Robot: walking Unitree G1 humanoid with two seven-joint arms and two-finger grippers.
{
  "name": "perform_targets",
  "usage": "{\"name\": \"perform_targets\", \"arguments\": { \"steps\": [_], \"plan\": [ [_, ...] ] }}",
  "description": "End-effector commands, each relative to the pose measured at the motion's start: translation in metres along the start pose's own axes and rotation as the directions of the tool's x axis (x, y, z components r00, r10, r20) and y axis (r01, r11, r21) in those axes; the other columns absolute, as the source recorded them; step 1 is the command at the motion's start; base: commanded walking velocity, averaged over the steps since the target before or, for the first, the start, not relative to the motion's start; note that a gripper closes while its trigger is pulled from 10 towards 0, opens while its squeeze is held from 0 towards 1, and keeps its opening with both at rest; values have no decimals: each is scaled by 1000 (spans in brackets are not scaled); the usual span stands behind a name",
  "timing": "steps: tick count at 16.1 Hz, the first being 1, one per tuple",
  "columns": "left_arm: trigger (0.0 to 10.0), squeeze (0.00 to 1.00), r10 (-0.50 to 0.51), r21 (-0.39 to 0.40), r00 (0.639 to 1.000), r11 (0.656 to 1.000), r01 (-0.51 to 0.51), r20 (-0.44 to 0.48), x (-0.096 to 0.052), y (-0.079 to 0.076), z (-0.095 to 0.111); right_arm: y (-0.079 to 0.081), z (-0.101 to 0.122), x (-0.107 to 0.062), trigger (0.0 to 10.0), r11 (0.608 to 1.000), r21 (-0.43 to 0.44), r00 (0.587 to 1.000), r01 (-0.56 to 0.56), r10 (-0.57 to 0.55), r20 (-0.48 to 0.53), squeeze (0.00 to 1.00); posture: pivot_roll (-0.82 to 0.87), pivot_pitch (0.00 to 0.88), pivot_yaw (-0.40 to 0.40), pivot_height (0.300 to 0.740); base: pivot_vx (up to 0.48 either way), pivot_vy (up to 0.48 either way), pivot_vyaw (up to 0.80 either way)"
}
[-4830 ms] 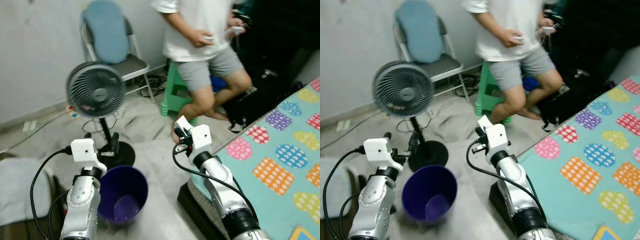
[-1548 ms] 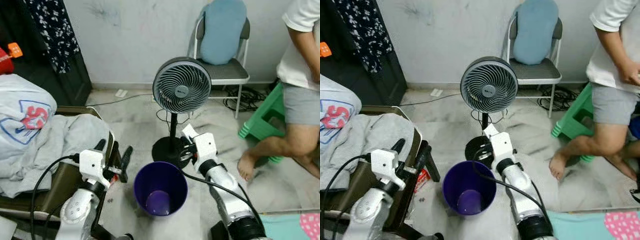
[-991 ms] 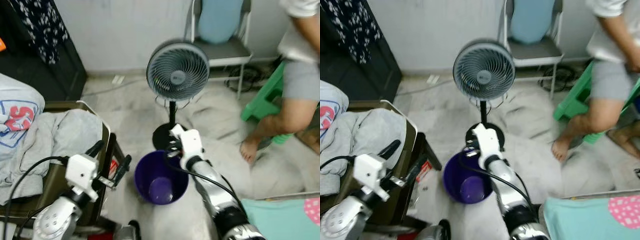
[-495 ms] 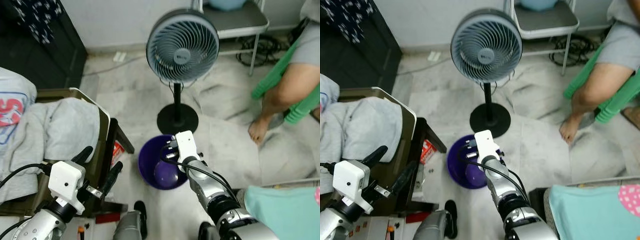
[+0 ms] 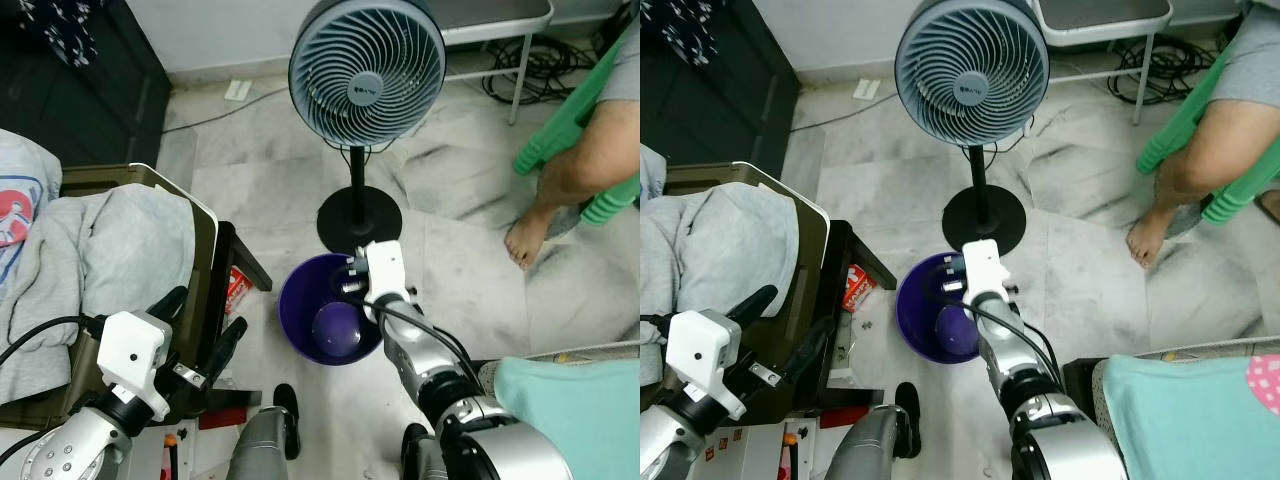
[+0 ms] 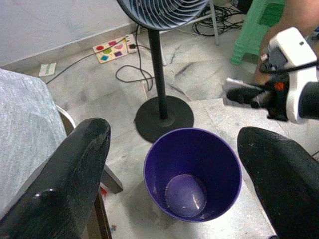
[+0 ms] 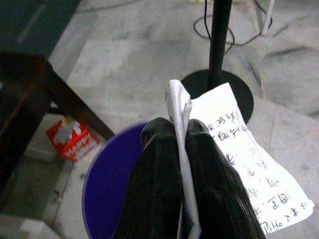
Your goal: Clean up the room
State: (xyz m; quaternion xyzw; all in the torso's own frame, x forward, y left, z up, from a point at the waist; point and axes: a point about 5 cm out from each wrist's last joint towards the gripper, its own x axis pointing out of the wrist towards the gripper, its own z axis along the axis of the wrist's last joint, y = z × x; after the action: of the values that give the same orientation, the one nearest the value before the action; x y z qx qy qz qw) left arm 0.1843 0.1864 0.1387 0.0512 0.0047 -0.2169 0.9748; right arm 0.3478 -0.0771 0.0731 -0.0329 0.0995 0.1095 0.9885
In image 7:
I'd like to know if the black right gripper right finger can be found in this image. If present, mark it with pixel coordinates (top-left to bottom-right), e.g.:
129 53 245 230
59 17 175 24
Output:
185 119 267 239

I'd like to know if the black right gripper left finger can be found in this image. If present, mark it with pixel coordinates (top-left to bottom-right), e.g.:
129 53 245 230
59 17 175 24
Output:
109 117 184 239

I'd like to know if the white handwritten paper note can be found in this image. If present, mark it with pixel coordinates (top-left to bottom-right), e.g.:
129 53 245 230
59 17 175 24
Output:
164 79 315 239

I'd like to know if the purple plastic bin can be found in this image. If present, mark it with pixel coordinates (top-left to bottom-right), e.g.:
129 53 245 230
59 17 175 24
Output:
81 121 150 239

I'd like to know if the red cardboard box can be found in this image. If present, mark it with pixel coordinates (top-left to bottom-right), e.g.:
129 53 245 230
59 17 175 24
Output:
46 118 100 162

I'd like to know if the black floor lamp stand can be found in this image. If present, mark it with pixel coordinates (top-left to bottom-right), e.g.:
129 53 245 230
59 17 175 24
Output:
180 0 254 124

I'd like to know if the dark wooden table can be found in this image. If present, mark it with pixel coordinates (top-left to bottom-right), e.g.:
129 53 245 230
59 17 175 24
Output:
0 51 115 207

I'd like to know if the white pole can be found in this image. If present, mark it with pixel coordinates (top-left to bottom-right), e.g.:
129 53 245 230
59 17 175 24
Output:
256 0 276 35

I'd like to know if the dark teal cabinet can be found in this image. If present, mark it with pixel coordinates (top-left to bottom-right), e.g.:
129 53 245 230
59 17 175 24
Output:
0 0 82 59

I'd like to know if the black floor cable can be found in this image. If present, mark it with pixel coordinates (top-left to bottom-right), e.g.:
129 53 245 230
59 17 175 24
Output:
193 0 270 54

